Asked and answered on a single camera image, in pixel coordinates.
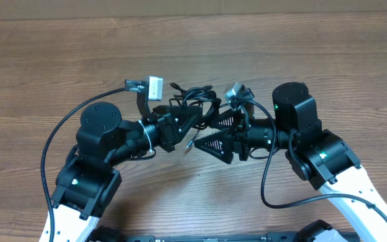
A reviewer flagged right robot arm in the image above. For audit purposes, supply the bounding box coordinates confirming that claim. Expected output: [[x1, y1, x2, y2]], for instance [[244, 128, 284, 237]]
[[194, 82, 387, 241]]

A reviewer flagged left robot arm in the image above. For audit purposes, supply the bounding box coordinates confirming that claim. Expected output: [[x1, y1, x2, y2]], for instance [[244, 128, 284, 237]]
[[40, 102, 202, 241]]

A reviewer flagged left camera cable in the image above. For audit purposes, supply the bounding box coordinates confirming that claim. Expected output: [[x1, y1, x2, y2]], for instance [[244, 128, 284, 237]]
[[40, 87, 127, 242]]

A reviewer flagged right camera cable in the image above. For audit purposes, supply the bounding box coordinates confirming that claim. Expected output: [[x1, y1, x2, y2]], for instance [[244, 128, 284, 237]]
[[247, 99, 387, 242]]

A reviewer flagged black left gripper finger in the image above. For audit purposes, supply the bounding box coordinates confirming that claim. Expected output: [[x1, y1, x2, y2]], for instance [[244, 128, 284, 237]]
[[174, 113, 202, 143], [153, 105, 202, 116]]

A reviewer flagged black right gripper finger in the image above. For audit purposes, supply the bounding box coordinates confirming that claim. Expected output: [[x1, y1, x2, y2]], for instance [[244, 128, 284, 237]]
[[210, 109, 243, 130], [194, 129, 234, 164]]

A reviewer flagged black USB-A cable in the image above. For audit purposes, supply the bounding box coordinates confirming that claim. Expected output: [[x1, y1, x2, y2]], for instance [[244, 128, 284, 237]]
[[168, 82, 230, 151]]

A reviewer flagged camera cable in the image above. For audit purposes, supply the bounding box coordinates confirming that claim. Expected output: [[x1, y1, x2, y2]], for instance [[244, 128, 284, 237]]
[[247, 99, 387, 242], [40, 87, 127, 242]]

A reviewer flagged black USB-C cable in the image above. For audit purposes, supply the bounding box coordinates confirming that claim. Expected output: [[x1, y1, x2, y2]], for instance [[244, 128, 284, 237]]
[[169, 85, 222, 130]]

